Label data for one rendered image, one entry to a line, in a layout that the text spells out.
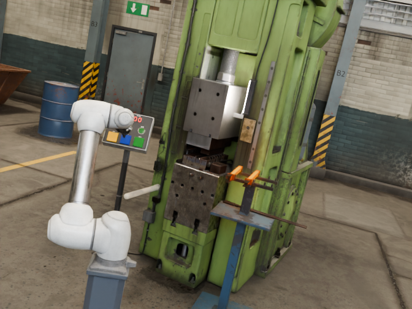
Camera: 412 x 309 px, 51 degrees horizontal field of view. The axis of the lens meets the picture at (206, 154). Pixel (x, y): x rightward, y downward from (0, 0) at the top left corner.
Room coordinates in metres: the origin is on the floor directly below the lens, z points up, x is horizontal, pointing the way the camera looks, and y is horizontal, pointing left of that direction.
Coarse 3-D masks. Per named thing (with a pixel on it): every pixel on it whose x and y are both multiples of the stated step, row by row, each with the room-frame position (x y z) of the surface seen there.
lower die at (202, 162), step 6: (186, 156) 3.24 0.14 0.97; (192, 156) 3.22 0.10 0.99; (204, 156) 3.25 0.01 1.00; (216, 156) 3.39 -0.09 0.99; (186, 162) 3.23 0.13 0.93; (192, 162) 3.21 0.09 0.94; (198, 162) 3.19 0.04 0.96; (204, 162) 3.17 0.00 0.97; (210, 162) 3.24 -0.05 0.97; (204, 168) 3.17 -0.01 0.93
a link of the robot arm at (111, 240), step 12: (108, 216) 1.99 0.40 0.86; (120, 216) 2.01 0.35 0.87; (96, 228) 1.96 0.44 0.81; (108, 228) 1.96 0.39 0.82; (120, 228) 1.97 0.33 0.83; (96, 240) 1.94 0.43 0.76; (108, 240) 1.95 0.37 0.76; (120, 240) 1.97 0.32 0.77; (96, 252) 2.01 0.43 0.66; (108, 252) 1.96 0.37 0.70; (120, 252) 1.98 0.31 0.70
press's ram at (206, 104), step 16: (208, 80) 3.28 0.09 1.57; (192, 96) 3.26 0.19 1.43; (208, 96) 3.20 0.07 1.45; (224, 96) 3.15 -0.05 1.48; (240, 96) 3.39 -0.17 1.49; (192, 112) 3.25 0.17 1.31; (208, 112) 3.19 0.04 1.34; (224, 112) 3.16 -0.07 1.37; (240, 112) 3.46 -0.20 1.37; (192, 128) 3.24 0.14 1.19; (208, 128) 3.18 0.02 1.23; (224, 128) 3.22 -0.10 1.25
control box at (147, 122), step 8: (136, 120) 3.31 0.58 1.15; (144, 120) 3.32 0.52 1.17; (152, 120) 3.33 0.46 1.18; (136, 128) 3.28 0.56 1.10; (144, 128) 3.29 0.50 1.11; (152, 128) 3.35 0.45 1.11; (104, 136) 3.22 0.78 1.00; (120, 136) 3.23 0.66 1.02; (136, 136) 3.25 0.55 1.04; (144, 136) 3.26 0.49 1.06; (104, 144) 3.24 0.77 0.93; (112, 144) 3.21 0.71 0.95; (120, 144) 3.20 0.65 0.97; (144, 144) 3.23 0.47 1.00; (144, 152) 3.24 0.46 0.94
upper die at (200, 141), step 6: (192, 132) 3.23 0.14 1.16; (192, 138) 3.23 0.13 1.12; (198, 138) 3.21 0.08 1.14; (204, 138) 3.19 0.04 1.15; (210, 138) 3.17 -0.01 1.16; (228, 138) 3.47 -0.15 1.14; (192, 144) 3.23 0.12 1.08; (198, 144) 3.21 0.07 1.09; (204, 144) 3.19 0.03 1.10; (210, 144) 3.17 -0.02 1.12; (216, 144) 3.28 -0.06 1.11; (222, 144) 3.38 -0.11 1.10; (228, 144) 3.50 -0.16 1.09
